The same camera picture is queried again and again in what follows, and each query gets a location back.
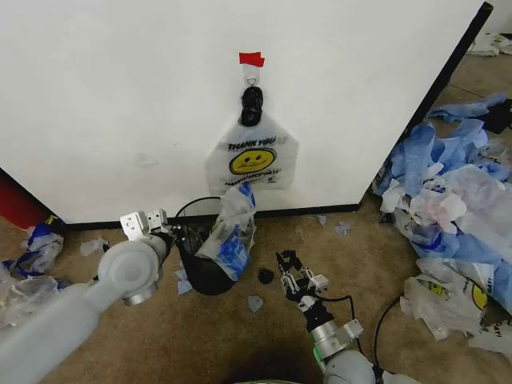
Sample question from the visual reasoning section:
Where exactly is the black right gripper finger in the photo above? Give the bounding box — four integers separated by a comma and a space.
274, 251, 296, 298
282, 249, 318, 284

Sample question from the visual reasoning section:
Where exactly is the black mesh trash bin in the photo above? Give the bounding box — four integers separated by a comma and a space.
174, 194, 258, 296

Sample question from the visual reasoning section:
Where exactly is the clear blue-printed plastic bag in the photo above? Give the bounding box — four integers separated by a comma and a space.
194, 180, 258, 282

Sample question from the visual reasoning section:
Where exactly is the white smiley thank-you bag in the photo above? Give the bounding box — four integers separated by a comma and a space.
204, 114, 300, 193

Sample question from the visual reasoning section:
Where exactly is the blue-printed crumpled bag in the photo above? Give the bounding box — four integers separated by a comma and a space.
18, 222, 66, 274

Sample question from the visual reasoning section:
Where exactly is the crumpled smiley floor bag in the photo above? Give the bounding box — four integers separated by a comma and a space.
401, 258, 512, 342

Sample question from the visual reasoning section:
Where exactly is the clear crumpled plastic bag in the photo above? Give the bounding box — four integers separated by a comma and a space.
0, 259, 62, 331

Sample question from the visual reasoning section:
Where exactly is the blue plastic bag heap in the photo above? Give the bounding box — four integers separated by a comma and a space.
374, 118, 491, 201

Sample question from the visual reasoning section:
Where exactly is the white crumpled plastic bag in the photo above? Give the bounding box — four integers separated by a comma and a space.
466, 315, 512, 358

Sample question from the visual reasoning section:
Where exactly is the large clear white bag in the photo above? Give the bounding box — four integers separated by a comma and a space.
438, 164, 512, 250

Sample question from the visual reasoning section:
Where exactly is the white printed bag bundle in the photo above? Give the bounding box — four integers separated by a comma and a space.
468, 31, 512, 59

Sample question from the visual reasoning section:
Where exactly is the black baseboard strip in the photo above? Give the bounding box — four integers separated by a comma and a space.
59, 203, 362, 234

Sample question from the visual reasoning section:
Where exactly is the clear crumpled plastic scrap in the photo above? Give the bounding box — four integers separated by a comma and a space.
78, 236, 110, 258

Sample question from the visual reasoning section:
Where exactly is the red panel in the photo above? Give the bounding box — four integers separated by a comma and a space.
0, 167, 46, 231

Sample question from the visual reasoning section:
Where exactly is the red tape strip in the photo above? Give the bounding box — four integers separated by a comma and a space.
238, 51, 266, 69

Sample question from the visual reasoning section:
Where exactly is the long blue plastic strip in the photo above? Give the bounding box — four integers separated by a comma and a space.
425, 92, 510, 123

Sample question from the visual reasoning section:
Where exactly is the black flat floor object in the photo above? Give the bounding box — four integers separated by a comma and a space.
484, 98, 512, 136

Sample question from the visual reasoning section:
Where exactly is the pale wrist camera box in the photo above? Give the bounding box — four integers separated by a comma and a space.
310, 273, 331, 292

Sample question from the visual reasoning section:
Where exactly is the clear adhesive wall hook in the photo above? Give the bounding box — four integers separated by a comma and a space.
241, 64, 263, 88

